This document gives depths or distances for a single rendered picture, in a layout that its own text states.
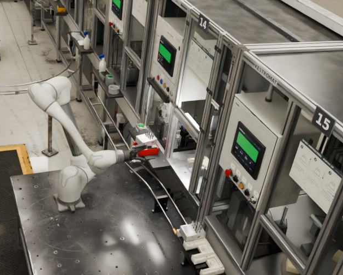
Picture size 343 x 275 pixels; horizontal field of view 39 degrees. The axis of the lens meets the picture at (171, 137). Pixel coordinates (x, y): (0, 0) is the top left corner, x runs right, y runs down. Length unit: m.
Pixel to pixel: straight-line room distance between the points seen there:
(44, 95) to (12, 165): 1.88
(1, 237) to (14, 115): 1.92
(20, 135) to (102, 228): 2.34
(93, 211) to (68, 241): 0.32
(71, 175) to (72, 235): 0.39
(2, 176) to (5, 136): 0.69
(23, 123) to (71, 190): 2.39
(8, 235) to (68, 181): 1.09
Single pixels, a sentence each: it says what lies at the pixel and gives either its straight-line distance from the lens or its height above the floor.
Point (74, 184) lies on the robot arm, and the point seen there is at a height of 0.88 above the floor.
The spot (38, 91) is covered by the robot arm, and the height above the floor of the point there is 1.45.
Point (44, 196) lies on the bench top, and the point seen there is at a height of 0.68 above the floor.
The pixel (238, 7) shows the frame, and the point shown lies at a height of 2.01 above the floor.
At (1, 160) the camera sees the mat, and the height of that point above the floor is 0.01.
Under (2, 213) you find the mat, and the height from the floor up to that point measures 0.01.
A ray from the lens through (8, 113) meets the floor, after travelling 5.72.
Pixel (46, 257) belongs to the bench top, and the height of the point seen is 0.68.
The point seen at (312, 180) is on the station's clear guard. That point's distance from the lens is 2.18.
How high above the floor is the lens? 2.91
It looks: 32 degrees down
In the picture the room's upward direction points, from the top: 9 degrees clockwise
